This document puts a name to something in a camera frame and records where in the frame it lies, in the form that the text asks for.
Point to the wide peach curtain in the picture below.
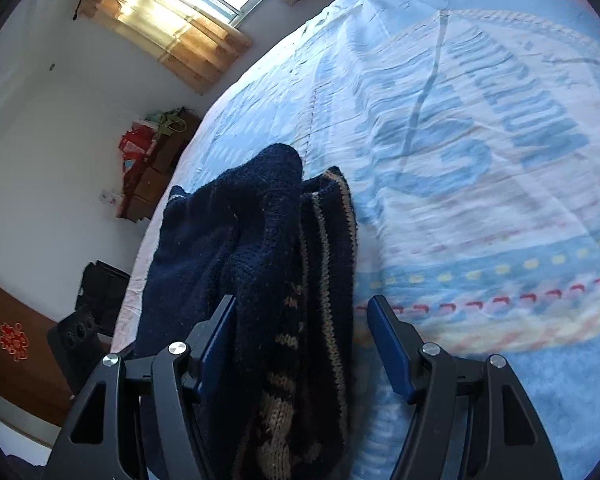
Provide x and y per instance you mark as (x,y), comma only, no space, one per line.
(180,35)

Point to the white wall socket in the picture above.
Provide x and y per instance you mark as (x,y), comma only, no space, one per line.
(110,197)

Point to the black speaker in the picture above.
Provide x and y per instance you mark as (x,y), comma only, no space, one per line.
(75,345)

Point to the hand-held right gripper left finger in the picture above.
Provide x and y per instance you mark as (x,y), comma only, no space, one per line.
(214,357)

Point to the black bag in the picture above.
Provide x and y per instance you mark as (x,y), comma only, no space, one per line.
(102,295)

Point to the red knot ornament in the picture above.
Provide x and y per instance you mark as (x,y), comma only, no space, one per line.
(13,341)

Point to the brown cabinet with red ornament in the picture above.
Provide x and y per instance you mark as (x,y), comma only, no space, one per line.
(25,385)

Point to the green cloth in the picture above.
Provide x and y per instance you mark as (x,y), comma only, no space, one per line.
(170,120)

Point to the navy patterned knit sweater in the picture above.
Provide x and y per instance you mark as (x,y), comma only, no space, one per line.
(280,260)

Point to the brown wooden desk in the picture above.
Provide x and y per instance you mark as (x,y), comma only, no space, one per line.
(152,180)

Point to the red bag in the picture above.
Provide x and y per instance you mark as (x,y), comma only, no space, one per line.
(135,142)

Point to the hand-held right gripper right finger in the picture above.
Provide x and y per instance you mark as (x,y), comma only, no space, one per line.
(391,350)

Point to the light blue printed bedsheet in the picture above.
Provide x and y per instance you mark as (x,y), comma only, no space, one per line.
(480,160)

